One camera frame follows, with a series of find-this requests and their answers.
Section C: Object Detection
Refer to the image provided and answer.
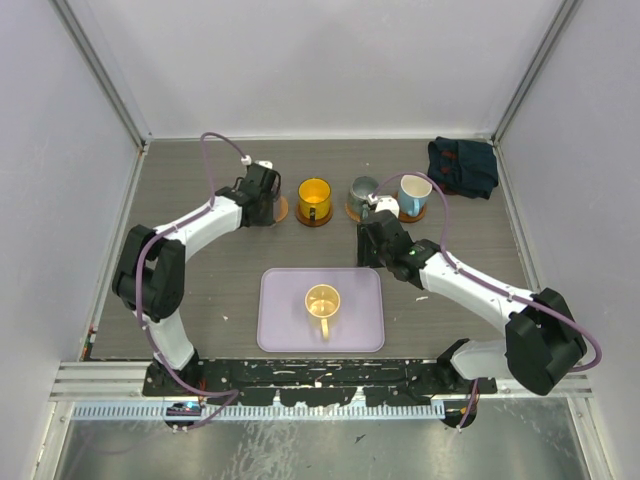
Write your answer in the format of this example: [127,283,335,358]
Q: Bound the small woven rattan coaster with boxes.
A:
[274,195,289,223]

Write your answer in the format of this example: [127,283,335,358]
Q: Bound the dark wooden coaster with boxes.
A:
[392,191,428,223]
[295,205,334,228]

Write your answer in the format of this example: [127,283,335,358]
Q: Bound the large woven rattan coaster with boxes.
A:
[345,200,370,222]

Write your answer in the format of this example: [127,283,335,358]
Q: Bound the yellow transparent mug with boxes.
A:
[298,178,331,222]

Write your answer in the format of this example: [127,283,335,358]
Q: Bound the grey metallic mug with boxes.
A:
[346,176,379,217]

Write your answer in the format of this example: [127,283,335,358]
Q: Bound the white and blue mug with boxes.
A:
[398,175,432,197]

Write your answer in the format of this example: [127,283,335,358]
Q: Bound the cream mug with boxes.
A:
[304,284,341,341]

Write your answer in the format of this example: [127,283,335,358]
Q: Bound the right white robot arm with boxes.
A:
[357,211,587,396]

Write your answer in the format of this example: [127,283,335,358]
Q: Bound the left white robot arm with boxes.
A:
[112,161,281,396]

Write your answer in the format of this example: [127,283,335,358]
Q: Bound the dark blue folded cloth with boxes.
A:
[427,137,499,200]

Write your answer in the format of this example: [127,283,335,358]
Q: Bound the lilac plastic tray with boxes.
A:
[257,268,385,353]

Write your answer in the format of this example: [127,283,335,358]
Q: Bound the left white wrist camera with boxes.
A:
[241,155,273,169]

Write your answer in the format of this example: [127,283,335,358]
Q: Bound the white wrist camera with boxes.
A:
[241,155,273,169]
[366,194,400,218]

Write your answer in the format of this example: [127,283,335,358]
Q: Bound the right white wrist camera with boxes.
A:
[366,194,400,218]

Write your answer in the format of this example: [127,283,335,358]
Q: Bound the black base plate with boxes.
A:
[141,356,500,409]

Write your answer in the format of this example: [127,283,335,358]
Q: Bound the white slotted cable duct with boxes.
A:
[71,401,445,422]

